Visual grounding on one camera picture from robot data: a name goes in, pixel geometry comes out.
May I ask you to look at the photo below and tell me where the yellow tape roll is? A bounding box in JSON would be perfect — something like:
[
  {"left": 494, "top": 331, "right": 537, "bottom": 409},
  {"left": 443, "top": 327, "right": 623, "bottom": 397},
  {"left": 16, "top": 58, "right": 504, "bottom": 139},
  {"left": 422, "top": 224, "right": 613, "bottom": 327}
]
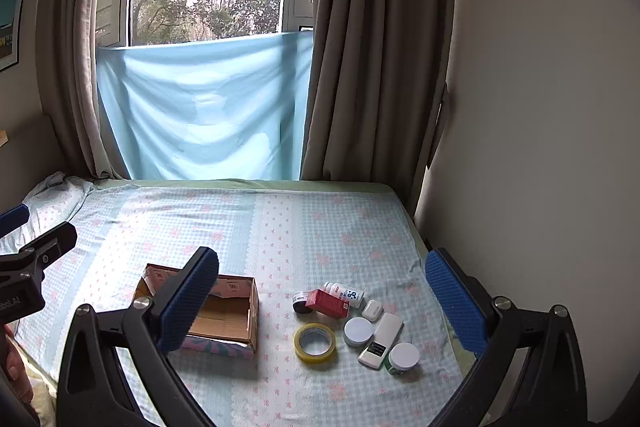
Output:
[{"left": 293, "top": 322, "right": 337, "bottom": 364}]

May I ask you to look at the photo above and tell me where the person's left hand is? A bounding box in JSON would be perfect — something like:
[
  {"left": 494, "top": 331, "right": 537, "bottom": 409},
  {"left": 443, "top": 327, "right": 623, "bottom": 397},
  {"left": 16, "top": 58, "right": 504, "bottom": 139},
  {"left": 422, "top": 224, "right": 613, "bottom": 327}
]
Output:
[{"left": 0, "top": 325, "right": 34, "bottom": 413}]

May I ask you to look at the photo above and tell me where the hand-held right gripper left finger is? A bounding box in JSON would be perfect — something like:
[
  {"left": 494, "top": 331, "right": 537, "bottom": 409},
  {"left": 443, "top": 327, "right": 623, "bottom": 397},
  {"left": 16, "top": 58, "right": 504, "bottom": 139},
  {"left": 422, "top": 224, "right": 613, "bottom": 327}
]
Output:
[{"left": 56, "top": 247, "right": 221, "bottom": 427}]

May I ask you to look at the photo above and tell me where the cardboard box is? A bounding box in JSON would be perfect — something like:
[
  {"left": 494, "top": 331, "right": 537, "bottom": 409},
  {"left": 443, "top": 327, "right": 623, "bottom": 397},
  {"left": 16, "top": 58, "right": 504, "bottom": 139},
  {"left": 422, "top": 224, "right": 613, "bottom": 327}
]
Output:
[{"left": 131, "top": 264, "right": 260, "bottom": 354}]

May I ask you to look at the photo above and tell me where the white pill bottle blue print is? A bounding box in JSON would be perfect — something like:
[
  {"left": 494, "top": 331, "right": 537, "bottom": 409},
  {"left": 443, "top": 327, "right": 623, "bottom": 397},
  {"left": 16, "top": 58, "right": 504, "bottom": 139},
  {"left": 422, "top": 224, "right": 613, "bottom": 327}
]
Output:
[{"left": 322, "top": 281, "right": 366, "bottom": 308}]

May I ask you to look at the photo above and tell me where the white remote control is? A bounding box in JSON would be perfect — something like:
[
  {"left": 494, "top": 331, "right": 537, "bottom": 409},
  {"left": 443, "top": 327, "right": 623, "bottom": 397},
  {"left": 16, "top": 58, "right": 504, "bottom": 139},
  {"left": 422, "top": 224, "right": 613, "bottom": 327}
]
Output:
[{"left": 357, "top": 313, "right": 404, "bottom": 369}]

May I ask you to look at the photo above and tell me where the small red box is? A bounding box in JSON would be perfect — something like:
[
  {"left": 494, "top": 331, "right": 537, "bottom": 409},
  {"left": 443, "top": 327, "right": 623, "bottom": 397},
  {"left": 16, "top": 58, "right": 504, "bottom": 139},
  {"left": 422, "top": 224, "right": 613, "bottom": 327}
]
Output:
[{"left": 305, "top": 289, "right": 351, "bottom": 319}]

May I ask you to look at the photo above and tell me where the pale green mattress sheet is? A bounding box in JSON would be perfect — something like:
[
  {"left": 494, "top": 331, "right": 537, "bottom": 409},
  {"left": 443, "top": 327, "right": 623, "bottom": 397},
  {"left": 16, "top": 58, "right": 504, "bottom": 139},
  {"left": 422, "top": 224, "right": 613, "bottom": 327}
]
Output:
[{"left": 95, "top": 178, "right": 431, "bottom": 253}]

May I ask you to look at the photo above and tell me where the green jar white lid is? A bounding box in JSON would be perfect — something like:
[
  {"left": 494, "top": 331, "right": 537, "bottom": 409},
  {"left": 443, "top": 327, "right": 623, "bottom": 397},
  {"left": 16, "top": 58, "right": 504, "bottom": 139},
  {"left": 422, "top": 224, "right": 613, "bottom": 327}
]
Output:
[{"left": 385, "top": 342, "right": 421, "bottom": 376}]

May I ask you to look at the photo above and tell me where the grey brown curtain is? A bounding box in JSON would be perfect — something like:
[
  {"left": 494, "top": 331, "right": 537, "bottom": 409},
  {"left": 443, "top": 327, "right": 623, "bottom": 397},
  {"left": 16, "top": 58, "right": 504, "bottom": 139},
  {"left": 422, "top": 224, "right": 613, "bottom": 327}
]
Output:
[
  {"left": 300, "top": 0, "right": 456, "bottom": 218},
  {"left": 37, "top": 0, "right": 148, "bottom": 180}
]

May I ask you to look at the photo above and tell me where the beige padded headboard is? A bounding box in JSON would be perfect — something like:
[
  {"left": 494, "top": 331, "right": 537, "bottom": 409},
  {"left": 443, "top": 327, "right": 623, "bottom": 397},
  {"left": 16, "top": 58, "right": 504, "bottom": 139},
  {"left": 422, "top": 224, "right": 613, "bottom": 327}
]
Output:
[{"left": 0, "top": 114, "right": 66, "bottom": 218}]

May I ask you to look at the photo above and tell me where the white pillow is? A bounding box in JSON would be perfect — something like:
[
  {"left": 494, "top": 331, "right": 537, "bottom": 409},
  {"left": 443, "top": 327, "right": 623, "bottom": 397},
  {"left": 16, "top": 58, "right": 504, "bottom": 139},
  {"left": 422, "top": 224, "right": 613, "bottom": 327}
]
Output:
[{"left": 22, "top": 173, "right": 96, "bottom": 228}]

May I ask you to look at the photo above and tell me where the light blue hanging cloth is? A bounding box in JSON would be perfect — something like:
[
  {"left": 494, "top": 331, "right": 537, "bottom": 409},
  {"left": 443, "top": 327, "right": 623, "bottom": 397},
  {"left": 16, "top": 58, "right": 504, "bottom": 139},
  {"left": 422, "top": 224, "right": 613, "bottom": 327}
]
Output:
[{"left": 96, "top": 31, "right": 316, "bottom": 182}]

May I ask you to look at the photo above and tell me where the flat white round jar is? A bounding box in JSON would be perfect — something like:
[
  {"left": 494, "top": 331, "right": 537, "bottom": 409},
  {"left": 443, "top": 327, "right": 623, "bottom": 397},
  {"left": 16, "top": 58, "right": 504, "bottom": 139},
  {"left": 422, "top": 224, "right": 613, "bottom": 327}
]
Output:
[{"left": 343, "top": 317, "right": 376, "bottom": 348}]

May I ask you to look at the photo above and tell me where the framed wall picture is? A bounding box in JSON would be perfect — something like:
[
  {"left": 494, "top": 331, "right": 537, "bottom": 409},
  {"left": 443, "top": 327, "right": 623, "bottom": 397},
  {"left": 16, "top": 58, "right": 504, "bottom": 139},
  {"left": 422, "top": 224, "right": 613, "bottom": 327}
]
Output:
[{"left": 0, "top": 0, "right": 27, "bottom": 72}]

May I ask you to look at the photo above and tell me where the blue checked floral bedsheet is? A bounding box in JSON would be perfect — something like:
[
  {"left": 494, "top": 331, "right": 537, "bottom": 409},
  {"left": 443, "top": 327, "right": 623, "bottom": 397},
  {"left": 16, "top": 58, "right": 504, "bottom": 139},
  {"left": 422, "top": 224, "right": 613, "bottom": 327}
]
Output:
[{"left": 10, "top": 181, "right": 466, "bottom": 427}]

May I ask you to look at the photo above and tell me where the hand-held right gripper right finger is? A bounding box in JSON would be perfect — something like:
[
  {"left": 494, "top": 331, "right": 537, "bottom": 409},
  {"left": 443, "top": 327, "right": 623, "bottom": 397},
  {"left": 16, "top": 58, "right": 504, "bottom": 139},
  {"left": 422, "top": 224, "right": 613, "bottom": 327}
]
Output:
[{"left": 425, "top": 248, "right": 588, "bottom": 427}]

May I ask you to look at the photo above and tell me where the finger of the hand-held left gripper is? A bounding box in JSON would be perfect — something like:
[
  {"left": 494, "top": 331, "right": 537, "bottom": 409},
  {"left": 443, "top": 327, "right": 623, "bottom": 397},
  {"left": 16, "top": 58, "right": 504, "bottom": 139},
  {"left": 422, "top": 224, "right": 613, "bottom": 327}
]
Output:
[
  {"left": 0, "top": 222, "right": 77, "bottom": 277},
  {"left": 0, "top": 204, "right": 30, "bottom": 239}
]

